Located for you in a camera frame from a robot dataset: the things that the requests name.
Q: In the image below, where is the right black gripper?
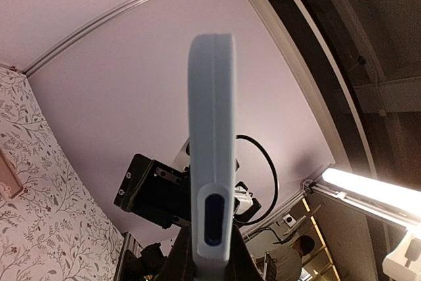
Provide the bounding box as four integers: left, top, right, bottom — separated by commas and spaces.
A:
113, 152, 262, 229

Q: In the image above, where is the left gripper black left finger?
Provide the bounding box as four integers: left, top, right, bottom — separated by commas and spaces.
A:
157, 226, 194, 281

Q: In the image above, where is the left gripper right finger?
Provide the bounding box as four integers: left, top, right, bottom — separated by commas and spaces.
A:
226, 226, 263, 281

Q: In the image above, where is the black phone white case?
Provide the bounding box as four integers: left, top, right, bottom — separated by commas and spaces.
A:
187, 34, 235, 280

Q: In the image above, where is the pink phone case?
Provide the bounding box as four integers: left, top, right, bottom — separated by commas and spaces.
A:
0, 151, 24, 200

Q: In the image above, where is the floral patterned table mat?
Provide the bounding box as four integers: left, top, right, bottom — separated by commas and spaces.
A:
1, 68, 123, 280

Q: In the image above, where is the ceiling light strip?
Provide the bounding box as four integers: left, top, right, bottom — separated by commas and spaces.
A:
322, 168, 420, 214

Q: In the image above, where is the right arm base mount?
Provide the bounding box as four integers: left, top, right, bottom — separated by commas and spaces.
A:
129, 242, 167, 280

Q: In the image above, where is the right aluminium frame post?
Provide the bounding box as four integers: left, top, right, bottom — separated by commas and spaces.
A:
22, 0, 151, 78

